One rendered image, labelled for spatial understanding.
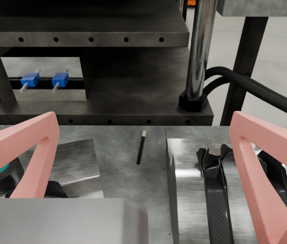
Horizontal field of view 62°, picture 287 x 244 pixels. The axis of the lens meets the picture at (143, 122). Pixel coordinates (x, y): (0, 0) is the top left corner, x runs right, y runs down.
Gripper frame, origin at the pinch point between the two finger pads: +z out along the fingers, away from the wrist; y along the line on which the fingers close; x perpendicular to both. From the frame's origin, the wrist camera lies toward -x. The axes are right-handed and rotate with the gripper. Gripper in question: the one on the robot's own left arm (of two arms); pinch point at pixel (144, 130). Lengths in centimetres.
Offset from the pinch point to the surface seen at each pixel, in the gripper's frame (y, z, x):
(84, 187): 11.7, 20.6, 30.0
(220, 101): -75, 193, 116
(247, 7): -33, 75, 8
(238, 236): -15.4, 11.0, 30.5
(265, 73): -144, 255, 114
